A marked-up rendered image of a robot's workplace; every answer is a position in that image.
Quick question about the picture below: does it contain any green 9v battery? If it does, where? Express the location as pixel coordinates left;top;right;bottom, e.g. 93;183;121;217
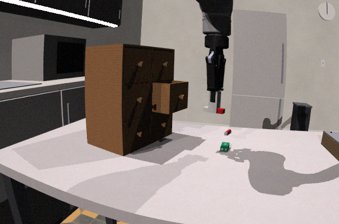
220;142;230;152

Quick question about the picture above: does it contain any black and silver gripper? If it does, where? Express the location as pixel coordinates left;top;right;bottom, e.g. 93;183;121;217
204;34;229;113

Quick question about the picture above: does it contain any brown small chest of drawers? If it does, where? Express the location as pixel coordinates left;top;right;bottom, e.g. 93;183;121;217
85;44;175;156

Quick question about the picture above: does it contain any red battery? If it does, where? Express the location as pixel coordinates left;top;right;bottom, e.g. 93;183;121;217
224;129;231;135

